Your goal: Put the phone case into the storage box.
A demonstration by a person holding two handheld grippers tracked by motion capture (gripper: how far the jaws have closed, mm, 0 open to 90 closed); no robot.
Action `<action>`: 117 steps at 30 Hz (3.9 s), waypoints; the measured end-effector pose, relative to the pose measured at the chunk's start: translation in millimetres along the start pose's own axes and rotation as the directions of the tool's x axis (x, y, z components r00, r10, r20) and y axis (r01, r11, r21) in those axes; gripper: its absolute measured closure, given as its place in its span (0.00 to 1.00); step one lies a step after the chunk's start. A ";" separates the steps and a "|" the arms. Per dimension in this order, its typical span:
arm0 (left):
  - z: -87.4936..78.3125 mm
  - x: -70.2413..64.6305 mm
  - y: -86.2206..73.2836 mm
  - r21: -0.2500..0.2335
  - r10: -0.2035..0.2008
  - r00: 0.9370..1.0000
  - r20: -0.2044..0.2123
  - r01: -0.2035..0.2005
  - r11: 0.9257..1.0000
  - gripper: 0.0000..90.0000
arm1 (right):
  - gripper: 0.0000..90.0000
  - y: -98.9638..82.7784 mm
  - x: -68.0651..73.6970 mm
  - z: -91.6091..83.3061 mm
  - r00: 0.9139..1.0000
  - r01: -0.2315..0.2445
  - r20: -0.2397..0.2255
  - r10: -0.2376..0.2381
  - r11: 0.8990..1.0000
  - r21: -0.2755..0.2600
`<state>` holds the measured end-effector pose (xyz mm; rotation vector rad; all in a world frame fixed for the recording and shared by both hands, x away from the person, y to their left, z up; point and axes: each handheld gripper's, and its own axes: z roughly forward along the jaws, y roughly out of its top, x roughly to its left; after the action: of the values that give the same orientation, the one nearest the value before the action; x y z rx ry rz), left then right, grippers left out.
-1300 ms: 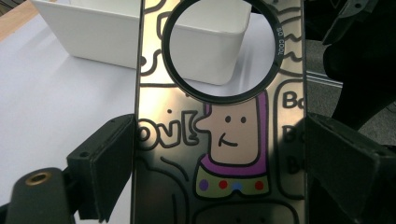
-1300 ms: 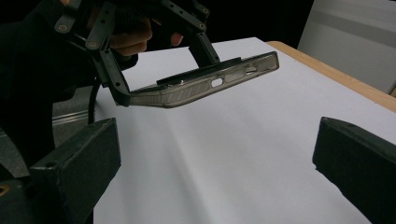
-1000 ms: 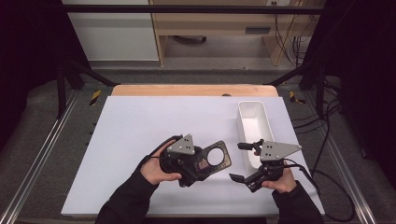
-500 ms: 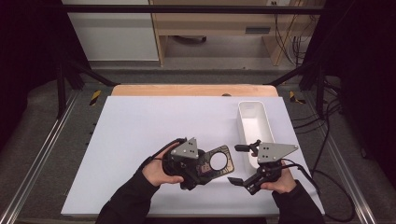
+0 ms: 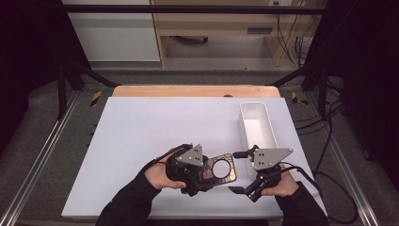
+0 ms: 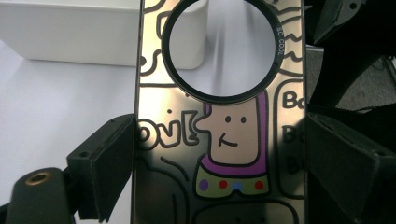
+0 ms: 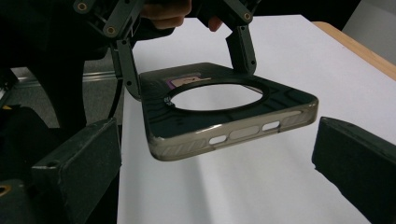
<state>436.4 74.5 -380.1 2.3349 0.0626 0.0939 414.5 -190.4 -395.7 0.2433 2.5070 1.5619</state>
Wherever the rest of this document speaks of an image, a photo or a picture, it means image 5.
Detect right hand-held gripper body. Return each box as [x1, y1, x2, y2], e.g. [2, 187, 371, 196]
[246, 144, 295, 202]

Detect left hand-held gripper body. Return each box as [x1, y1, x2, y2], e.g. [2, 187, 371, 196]
[165, 143, 211, 197]

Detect dark metal bracket with hole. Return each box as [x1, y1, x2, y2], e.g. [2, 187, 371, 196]
[200, 153, 238, 186]

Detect white plastic box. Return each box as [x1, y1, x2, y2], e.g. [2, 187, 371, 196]
[238, 102, 280, 182]

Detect person's right hand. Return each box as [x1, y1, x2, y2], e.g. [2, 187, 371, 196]
[262, 170, 299, 198]

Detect person's left hand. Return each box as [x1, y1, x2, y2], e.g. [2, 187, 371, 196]
[144, 154, 187, 191]

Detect white table mat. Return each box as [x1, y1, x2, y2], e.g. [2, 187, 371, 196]
[61, 96, 327, 219]

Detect wooden table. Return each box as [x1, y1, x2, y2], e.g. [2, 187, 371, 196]
[112, 84, 281, 98]

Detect yellow black tape strip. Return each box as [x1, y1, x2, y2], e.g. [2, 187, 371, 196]
[291, 91, 310, 105]
[89, 90, 104, 107]

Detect grey rectangular desk plate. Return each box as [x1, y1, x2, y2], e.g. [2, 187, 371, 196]
[247, 27, 273, 35]

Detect black curtain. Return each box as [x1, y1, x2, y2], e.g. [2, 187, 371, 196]
[0, 0, 92, 154]
[305, 0, 399, 183]

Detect wooden desk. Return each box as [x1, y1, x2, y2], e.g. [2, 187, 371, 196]
[150, 0, 328, 68]

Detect white cabinet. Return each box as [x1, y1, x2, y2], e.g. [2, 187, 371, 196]
[61, 0, 161, 62]

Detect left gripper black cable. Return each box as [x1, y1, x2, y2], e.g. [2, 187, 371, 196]
[142, 144, 191, 173]

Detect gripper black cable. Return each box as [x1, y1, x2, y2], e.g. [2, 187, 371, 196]
[279, 161, 359, 225]
[142, 144, 191, 173]

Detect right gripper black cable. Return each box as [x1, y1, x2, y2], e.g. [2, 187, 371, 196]
[279, 161, 359, 225]

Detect black floor cables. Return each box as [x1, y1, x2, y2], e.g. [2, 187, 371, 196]
[295, 78, 346, 137]

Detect aluminium rail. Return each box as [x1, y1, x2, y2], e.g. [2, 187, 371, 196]
[0, 90, 81, 226]
[309, 93, 381, 226]

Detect bundle of hanging cables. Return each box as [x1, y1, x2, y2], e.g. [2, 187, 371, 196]
[276, 12, 318, 68]

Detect black metal frame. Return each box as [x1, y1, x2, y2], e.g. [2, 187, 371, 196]
[56, 4, 330, 121]

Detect white wall socket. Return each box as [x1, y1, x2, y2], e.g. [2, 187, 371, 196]
[268, 0, 295, 8]

